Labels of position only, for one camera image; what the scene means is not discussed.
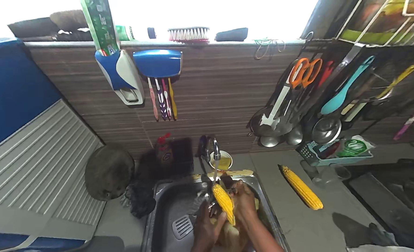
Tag person's left hand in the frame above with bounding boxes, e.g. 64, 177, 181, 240
191, 200, 227, 252

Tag person's right hand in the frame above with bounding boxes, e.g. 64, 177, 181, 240
231, 180, 258, 224

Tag peeled yellow corn cob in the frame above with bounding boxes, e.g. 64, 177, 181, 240
213, 184, 236, 226

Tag corn husks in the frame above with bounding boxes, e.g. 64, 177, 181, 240
216, 198, 261, 252

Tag white round tub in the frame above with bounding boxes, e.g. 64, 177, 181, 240
209, 150, 233, 171

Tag yellow sponge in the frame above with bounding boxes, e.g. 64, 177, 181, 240
214, 157, 231, 171

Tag grey slotted spatula head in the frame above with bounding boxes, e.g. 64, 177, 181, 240
172, 215, 194, 240

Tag stainless steel sink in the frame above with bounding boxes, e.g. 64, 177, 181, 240
141, 171, 291, 252

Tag chrome faucet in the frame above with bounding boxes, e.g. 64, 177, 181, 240
198, 136, 221, 172

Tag yellow corn cob, dark tip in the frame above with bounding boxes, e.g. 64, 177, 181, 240
278, 164, 324, 211

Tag black cloth bundle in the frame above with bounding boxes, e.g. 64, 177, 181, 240
121, 178, 157, 219

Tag clear glass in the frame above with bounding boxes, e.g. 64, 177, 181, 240
312, 163, 352, 188

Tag large round metal ladle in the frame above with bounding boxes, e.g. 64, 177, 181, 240
312, 116, 342, 145

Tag turquoise plastic basket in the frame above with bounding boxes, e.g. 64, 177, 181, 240
296, 139, 373, 166

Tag yellow toothbrush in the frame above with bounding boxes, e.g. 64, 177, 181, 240
168, 78, 178, 120

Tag magenta white toothbrush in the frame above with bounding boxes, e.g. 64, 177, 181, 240
162, 78, 172, 121

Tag purple white patterned toothbrush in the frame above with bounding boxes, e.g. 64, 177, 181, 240
155, 78, 168, 121

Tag pink toothbrush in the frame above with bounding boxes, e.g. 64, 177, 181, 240
147, 77, 159, 121

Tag green white packet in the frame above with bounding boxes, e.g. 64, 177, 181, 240
337, 135, 376, 157

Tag turquoise spoon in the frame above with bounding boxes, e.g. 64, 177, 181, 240
321, 55, 375, 116

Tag black gas stove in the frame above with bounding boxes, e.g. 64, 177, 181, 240
344, 159, 414, 252

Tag blue toothbrush holder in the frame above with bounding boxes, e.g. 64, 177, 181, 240
133, 49, 183, 78

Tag dark oblong object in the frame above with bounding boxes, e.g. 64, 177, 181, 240
215, 28, 248, 42

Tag blue white toothpaste dispenser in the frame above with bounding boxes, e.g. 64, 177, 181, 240
95, 49, 145, 106

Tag white bristled scrub brush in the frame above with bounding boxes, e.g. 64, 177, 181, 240
168, 27, 210, 44

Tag grey ribbed dish drainer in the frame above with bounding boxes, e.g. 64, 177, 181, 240
0, 99, 106, 251

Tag pink white knife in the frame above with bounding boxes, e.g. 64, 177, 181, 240
393, 115, 414, 141

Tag window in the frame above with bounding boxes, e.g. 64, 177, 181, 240
0, 0, 319, 42

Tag small green white tube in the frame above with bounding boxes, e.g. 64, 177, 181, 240
115, 25, 135, 41

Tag green toothpaste tube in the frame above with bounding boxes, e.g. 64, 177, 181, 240
81, 0, 120, 56

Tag blue plastic container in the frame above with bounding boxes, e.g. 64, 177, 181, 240
0, 37, 63, 156

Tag black flat wedge object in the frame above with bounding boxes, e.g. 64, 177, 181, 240
7, 17, 61, 42

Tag white handled spatula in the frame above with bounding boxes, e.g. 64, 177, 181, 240
260, 62, 300, 130

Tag orange handled scissors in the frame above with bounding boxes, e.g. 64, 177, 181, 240
288, 58, 323, 89

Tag red handled utensil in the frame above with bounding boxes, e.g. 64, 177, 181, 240
317, 60, 334, 89

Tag green thin string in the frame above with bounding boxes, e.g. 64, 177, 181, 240
255, 38, 286, 60

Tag metal long handled utensil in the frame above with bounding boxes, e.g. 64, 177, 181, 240
337, 43, 366, 76

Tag yellow handled utensil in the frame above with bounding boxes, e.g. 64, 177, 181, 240
376, 64, 414, 100

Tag white wire rack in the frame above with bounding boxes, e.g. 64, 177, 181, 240
336, 0, 414, 48

